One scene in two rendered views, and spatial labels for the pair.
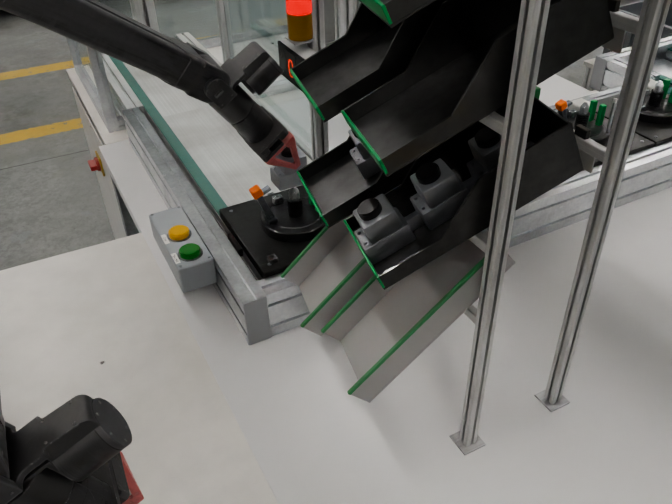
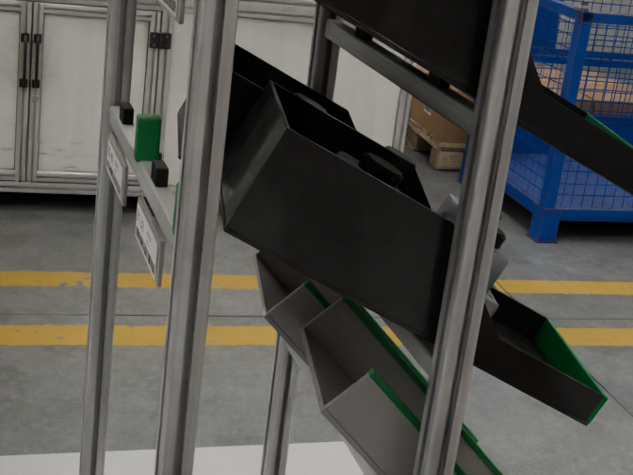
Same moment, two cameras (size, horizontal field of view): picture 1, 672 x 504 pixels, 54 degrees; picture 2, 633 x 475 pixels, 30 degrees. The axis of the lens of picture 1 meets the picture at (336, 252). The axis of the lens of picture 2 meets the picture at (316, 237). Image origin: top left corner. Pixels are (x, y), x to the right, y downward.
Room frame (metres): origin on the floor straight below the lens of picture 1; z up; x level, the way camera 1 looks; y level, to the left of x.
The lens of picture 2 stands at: (1.60, -0.05, 1.54)
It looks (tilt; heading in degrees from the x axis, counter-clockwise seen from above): 19 degrees down; 188
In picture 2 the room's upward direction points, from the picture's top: 7 degrees clockwise
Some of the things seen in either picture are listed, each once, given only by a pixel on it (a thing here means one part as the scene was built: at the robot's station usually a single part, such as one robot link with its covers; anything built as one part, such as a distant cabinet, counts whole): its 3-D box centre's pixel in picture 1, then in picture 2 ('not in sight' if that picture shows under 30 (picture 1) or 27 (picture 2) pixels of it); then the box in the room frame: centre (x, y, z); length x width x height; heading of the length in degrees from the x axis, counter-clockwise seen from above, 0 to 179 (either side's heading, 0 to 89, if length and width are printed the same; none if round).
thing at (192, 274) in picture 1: (181, 246); not in sight; (1.06, 0.31, 0.93); 0.21 x 0.07 x 0.06; 27
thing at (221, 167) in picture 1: (253, 177); not in sight; (1.36, 0.19, 0.91); 0.84 x 0.28 x 0.10; 27
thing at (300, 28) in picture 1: (300, 24); not in sight; (1.31, 0.06, 1.28); 0.05 x 0.05 x 0.05
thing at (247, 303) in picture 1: (184, 200); not in sight; (1.26, 0.34, 0.91); 0.89 x 0.06 x 0.11; 27
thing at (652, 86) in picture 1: (656, 95); not in sight; (1.53, -0.81, 1.01); 0.24 x 0.24 x 0.13; 27
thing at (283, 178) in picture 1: (294, 164); not in sight; (1.08, 0.07, 1.10); 0.08 x 0.04 x 0.07; 117
